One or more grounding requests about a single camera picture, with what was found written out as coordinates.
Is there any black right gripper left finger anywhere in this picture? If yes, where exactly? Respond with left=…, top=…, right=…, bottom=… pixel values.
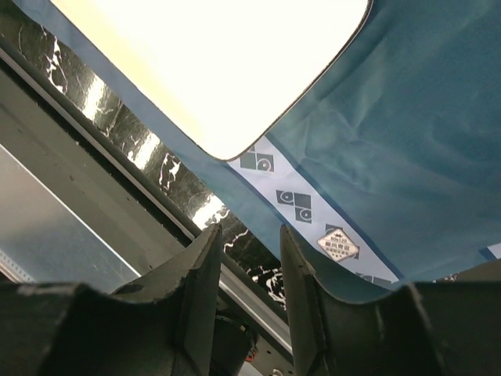
left=1, top=224, right=222, bottom=375

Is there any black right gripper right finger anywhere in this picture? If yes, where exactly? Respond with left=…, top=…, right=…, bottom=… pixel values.
left=280, top=226, right=500, bottom=375

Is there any blue patterned cloth placemat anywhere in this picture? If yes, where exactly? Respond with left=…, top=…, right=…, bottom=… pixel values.
left=19, top=1, right=500, bottom=289

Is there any white rectangular plate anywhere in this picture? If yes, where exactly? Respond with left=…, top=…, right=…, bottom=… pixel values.
left=55, top=1, right=373, bottom=161

